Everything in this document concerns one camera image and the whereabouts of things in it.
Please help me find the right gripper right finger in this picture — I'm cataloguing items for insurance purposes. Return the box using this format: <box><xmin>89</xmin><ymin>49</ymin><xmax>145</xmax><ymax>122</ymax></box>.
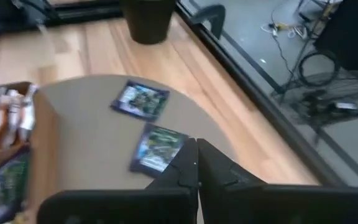
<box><xmin>197</xmin><ymin>139</ymin><xmax>358</xmax><ymax>224</ymax></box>

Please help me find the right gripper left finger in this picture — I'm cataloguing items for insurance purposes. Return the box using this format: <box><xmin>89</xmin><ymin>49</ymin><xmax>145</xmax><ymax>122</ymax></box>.
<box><xmin>37</xmin><ymin>138</ymin><xmax>198</xmax><ymax>224</ymax></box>

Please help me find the orange white tea bag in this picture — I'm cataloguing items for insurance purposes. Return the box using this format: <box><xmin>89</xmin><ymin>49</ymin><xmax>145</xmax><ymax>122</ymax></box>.
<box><xmin>0</xmin><ymin>90</ymin><xmax>21</xmax><ymax>147</ymax></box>
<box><xmin>19</xmin><ymin>83</ymin><xmax>40</xmax><ymax>141</ymax></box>

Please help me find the round grey mat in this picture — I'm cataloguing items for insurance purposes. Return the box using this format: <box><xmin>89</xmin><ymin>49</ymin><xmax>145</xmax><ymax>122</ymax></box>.
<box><xmin>31</xmin><ymin>73</ymin><xmax>239</xmax><ymax>224</ymax></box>

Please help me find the black floor fan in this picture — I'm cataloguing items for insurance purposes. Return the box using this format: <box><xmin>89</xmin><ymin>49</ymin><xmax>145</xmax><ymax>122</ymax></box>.
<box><xmin>270</xmin><ymin>70</ymin><xmax>358</xmax><ymax>147</ymax></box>

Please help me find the dark grey plant pot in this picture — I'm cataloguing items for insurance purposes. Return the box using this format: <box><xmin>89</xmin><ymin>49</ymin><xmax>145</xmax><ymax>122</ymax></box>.
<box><xmin>119</xmin><ymin>0</ymin><xmax>178</xmax><ymax>45</ymax></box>

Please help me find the dark grey table clamp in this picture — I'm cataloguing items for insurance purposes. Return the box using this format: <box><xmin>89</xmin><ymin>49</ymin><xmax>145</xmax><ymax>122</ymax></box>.
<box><xmin>190</xmin><ymin>3</ymin><xmax>226</xmax><ymax>40</ymax></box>

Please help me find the black equipment box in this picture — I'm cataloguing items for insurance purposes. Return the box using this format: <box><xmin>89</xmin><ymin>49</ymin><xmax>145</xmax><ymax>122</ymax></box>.
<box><xmin>314</xmin><ymin>0</ymin><xmax>358</xmax><ymax>75</ymax></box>

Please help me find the black aluminium table frame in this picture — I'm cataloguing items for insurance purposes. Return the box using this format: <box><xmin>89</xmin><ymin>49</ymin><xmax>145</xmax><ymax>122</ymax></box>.
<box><xmin>47</xmin><ymin>0</ymin><xmax>358</xmax><ymax>187</ymax></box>

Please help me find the coiled black cable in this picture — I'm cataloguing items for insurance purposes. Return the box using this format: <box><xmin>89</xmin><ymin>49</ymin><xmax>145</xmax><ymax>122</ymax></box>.
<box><xmin>296</xmin><ymin>49</ymin><xmax>341</xmax><ymax>88</ymax></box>

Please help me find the white and yellow cable bundle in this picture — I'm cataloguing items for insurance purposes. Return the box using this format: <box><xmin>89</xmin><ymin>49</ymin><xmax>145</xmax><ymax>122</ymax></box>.
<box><xmin>259</xmin><ymin>17</ymin><xmax>310</xmax><ymax>40</ymax></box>

